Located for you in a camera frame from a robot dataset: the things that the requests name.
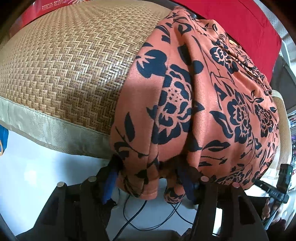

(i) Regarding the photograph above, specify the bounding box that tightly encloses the orange floral garment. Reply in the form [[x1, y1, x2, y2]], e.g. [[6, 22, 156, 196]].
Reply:
[[110, 6, 280, 204]]

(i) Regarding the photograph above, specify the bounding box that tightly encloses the person's right hand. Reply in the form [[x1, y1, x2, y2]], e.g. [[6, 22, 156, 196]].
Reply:
[[261, 198, 286, 234]]

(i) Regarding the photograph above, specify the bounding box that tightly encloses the blue plastic bottle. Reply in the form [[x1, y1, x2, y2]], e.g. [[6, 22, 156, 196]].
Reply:
[[0, 126, 9, 156]]

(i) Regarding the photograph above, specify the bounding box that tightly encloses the woven rattan seat mat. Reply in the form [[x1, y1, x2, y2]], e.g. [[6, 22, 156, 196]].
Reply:
[[0, 0, 293, 171]]

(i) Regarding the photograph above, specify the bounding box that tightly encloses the red knitted blanket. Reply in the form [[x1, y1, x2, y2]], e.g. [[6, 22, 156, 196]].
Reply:
[[175, 0, 282, 82]]

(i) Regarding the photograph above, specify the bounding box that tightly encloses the red gift box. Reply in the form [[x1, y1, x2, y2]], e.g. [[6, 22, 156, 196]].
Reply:
[[9, 0, 85, 38]]

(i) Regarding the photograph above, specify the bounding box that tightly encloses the black cable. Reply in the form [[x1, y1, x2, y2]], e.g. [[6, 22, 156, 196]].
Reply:
[[112, 193, 220, 241]]

